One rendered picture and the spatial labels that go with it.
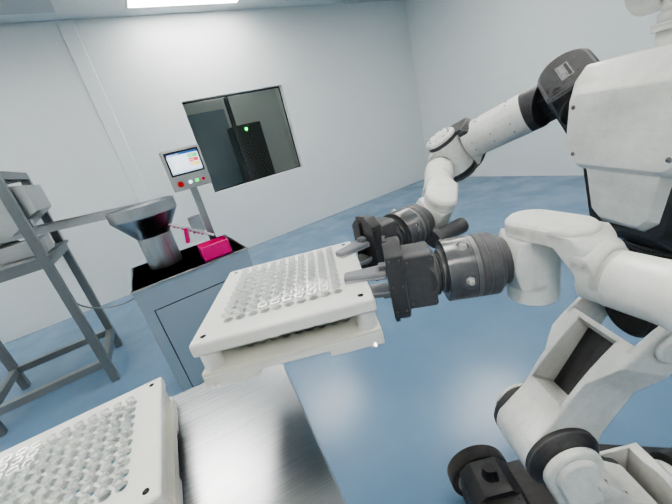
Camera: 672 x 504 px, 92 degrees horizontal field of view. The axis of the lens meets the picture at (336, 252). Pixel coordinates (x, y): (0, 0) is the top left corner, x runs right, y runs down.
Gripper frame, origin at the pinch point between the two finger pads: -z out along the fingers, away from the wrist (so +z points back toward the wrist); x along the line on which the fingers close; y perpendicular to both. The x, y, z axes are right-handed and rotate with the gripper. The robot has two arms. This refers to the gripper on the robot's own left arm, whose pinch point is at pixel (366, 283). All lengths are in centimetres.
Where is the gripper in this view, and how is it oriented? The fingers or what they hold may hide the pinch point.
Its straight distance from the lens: 48.2
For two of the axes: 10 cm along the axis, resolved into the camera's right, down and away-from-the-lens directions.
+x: 2.1, 9.2, 3.4
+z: 9.8, -1.8, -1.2
